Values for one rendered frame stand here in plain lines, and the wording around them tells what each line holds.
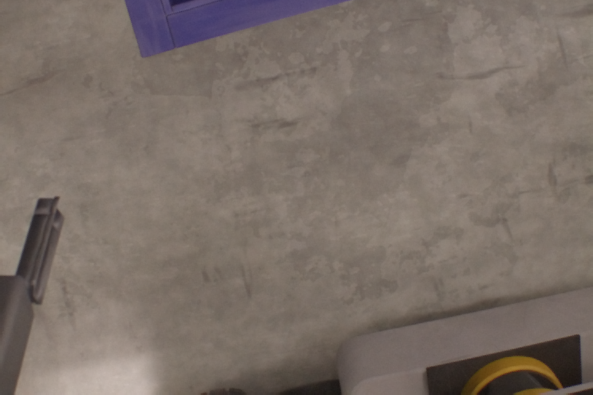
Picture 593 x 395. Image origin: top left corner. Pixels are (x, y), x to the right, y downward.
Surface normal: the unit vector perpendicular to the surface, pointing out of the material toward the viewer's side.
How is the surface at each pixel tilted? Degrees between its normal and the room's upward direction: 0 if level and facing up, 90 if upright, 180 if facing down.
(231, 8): 0
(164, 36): 0
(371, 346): 90
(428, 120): 0
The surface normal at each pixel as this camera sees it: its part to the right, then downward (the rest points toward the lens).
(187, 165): 0.11, 0.29
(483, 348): -0.15, -0.94
